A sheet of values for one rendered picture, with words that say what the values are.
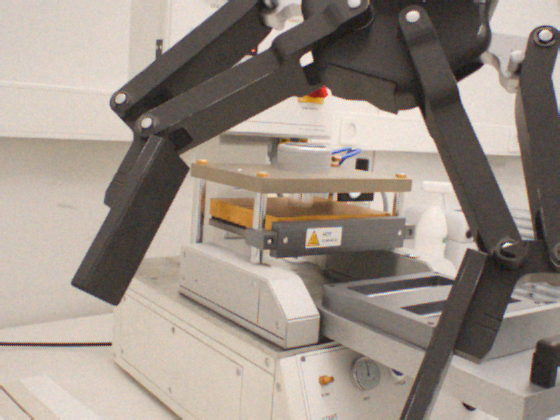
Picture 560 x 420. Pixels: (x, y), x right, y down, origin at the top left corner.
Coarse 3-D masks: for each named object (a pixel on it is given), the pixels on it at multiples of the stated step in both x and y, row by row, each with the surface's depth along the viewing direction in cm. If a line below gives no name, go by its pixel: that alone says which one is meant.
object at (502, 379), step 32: (320, 320) 76; (352, 320) 73; (512, 320) 65; (544, 320) 69; (384, 352) 68; (416, 352) 65; (512, 352) 66; (448, 384) 62; (480, 384) 59; (512, 384) 58; (512, 416) 56; (544, 416) 58
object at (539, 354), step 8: (552, 336) 59; (536, 344) 59; (544, 344) 58; (552, 344) 58; (536, 352) 58; (544, 352) 58; (552, 352) 57; (536, 360) 58; (544, 360) 58; (552, 360) 57; (536, 368) 58; (544, 368) 58; (552, 368) 57; (536, 376) 58; (544, 376) 58; (552, 376) 58; (544, 384) 58; (552, 384) 58
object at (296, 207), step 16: (224, 208) 94; (240, 208) 91; (272, 208) 91; (288, 208) 93; (304, 208) 94; (320, 208) 95; (336, 208) 96; (352, 208) 98; (224, 224) 94; (240, 224) 91
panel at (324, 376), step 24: (312, 360) 75; (336, 360) 77; (312, 384) 74; (336, 384) 76; (384, 384) 80; (408, 384) 82; (312, 408) 73; (336, 408) 75; (360, 408) 77; (384, 408) 79; (456, 408) 86
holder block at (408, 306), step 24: (336, 288) 76; (360, 288) 79; (384, 288) 81; (408, 288) 84; (432, 288) 80; (360, 312) 73; (384, 312) 70; (408, 312) 69; (432, 312) 74; (408, 336) 67
